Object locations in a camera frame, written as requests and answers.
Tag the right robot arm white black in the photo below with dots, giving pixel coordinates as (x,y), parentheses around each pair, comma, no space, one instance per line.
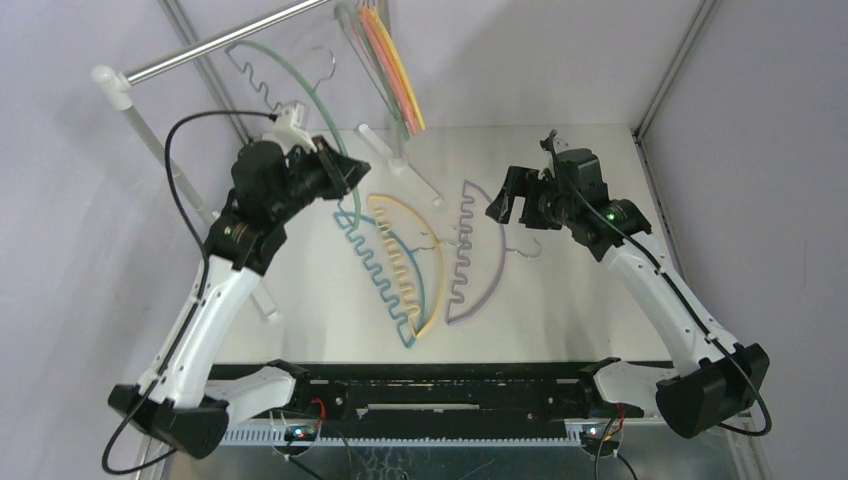
(582,234)

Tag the aluminium frame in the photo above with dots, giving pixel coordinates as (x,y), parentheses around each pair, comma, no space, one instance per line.
(669,73)

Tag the blue wavy hanger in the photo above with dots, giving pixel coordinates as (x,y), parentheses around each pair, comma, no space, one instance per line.
(378,278)

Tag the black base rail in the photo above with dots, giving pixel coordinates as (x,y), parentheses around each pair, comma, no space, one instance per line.
(454,403)

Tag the teal wavy hanger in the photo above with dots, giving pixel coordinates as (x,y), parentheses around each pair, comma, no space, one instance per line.
(310,89)

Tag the pink hanger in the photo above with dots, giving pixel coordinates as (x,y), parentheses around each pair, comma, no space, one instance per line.
(384,73)

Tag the right circuit board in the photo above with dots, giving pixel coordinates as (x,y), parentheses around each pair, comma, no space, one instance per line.
(594,434)

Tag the yellow wavy hanger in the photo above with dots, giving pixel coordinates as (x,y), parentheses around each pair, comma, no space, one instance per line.
(403,266)

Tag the left circuit board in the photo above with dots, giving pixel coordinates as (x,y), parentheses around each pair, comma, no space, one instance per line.
(301,434)

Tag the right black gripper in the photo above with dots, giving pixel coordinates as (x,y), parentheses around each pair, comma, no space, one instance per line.
(525,200)

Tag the yellow smooth hanger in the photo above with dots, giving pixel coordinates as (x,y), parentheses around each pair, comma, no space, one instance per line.
(401,73)

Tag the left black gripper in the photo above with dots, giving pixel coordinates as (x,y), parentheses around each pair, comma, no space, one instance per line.
(342,172)

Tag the purple wavy hanger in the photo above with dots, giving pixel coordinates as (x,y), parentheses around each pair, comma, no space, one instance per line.
(458,308)

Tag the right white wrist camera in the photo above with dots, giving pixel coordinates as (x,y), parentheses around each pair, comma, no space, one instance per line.
(552,145)

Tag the circuit board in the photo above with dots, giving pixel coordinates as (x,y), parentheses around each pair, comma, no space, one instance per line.
(594,434)
(301,434)

